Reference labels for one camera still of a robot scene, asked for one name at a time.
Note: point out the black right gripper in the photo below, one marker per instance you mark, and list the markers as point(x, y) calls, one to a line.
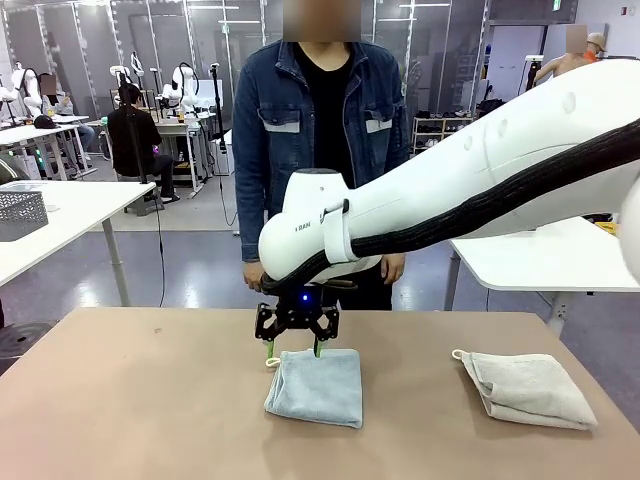
point(300, 310)

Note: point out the light blue towel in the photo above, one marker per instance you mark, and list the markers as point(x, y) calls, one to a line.
point(320, 390)

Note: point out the white towel with loop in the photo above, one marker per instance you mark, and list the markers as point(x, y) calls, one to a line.
point(530, 390)

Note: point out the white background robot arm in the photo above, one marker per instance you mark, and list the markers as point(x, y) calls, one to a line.
point(182, 85)
point(30, 82)
point(136, 65)

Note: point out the person's right forearm denim sleeve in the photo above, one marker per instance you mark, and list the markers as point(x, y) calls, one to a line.
point(250, 220)

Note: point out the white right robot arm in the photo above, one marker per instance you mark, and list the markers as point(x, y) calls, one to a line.
point(450, 165)

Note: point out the grey metal mesh basket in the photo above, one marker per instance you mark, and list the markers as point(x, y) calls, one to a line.
point(22, 215)

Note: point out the person's right hand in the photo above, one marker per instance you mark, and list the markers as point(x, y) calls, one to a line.
point(251, 275)

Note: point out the person's left hand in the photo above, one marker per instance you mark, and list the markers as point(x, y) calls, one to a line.
point(392, 269)

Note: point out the person in denim jacket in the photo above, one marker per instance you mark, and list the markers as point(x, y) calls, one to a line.
point(280, 150)

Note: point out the white workbench desk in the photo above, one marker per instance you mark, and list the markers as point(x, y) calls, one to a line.
point(172, 127)

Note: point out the wooden shoe rack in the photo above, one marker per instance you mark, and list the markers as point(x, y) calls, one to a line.
point(435, 131)

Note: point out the seated person in black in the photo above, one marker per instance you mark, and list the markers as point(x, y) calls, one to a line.
point(130, 140)

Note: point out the white rounded table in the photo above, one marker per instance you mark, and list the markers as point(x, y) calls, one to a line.
point(75, 210)
point(540, 260)

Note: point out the person in grey hoodie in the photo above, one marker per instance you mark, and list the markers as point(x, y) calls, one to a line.
point(62, 107)

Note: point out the yellow flat object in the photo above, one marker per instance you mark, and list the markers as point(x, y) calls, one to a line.
point(607, 228)

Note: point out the black cap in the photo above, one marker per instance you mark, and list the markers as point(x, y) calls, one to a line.
point(44, 122)

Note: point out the white background desk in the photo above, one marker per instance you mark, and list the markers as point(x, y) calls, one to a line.
point(35, 131)

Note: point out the tan mannequin torso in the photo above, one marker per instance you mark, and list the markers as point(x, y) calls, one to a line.
point(565, 65)

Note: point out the figure with beige hat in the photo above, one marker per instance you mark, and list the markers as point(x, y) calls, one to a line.
point(596, 42)

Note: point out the black camera tripod pole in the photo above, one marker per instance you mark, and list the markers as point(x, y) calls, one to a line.
point(217, 110)

